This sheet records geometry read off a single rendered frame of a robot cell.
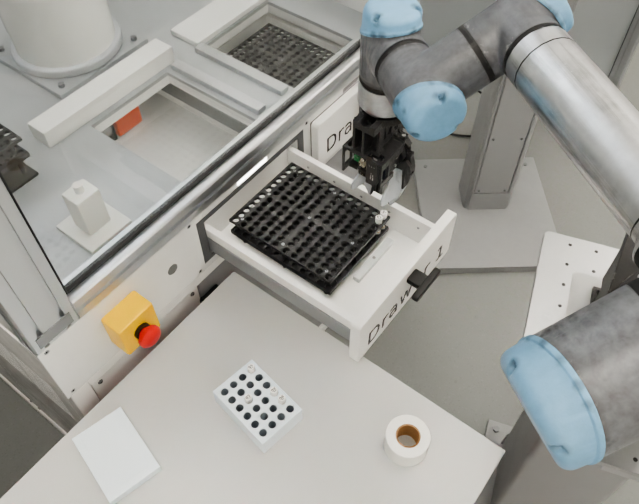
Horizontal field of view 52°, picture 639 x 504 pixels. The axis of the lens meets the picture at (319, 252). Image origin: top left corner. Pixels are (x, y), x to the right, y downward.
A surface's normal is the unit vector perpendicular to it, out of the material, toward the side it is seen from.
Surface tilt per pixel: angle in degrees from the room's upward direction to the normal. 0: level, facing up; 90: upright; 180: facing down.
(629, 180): 55
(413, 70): 31
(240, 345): 0
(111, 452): 0
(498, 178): 90
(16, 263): 90
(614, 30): 90
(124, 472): 0
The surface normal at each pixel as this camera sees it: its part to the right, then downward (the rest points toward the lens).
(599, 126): -0.58, -0.32
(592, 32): -0.64, 0.62
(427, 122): 0.30, 0.76
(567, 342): -0.57, -0.65
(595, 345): -0.54, -0.51
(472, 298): 0.00, -0.60
